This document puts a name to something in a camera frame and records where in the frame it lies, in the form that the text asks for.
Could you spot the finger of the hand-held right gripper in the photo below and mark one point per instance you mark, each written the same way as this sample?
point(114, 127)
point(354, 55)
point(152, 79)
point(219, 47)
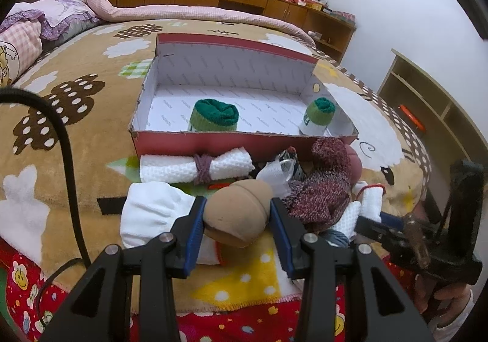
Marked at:
point(371, 229)
point(390, 220)

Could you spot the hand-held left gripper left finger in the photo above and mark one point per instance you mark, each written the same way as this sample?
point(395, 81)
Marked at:
point(193, 239)

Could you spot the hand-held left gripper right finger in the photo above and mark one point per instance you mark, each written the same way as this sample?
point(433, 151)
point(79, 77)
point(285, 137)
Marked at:
point(281, 237)

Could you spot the maroon knitted sock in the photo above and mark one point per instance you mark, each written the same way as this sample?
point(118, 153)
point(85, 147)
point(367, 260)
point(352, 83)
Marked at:
point(316, 204)
point(331, 159)

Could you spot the white fluffy cloth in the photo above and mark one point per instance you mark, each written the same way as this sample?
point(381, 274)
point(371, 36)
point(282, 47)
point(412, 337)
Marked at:
point(152, 212)

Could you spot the beige makeup sponge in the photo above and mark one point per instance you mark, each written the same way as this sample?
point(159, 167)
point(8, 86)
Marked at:
point(236, 212)

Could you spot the white towel roll purple yarn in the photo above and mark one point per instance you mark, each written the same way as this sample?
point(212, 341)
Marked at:
point(167, 168)

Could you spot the red cardboard shoe box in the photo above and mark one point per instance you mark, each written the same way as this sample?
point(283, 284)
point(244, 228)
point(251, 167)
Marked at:
point(228, 98)

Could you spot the person's right forearm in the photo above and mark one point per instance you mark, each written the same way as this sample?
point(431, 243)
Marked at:
point(457, 321)

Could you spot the person's right hand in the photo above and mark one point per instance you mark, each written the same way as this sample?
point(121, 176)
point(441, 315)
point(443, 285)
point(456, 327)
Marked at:
point(455, 294)

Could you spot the grey blue knitted item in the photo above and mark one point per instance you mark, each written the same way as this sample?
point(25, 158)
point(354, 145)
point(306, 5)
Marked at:
point(335, 237)

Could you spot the dark patterned triangular pouch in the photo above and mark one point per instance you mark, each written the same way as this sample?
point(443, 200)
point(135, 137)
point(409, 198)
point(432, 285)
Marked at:
point(297, 174)

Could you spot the pink makeup sponge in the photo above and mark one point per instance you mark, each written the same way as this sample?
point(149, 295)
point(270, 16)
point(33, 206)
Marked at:
point(354, 166)

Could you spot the red cartoon printed sheet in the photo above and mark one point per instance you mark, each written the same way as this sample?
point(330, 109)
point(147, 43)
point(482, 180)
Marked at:
point(236, 326)

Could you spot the orange item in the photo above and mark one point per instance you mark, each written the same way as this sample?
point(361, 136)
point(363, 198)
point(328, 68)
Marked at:
point(411, 117)

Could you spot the green rolled sock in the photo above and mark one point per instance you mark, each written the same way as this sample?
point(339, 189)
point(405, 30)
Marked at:
point(213, 113)
point(318, 117)

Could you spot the beige printed blanket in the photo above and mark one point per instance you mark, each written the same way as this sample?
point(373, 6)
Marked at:
point(95, 159)

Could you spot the light wooden shelf unit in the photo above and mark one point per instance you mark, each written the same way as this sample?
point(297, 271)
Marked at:
point(438, 98)

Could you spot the pink rolled quilt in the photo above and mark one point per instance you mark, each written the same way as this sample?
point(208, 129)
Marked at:
point(190, 12)

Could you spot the tissue box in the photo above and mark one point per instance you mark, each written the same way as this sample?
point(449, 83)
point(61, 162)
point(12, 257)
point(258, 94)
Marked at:
point(312, 2)

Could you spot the purple ruffled pillow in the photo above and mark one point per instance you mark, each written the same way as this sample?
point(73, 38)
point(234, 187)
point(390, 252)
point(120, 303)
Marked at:
point(64, 14)

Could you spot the pink checked pillow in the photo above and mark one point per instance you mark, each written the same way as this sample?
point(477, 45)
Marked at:
point(19, 44)

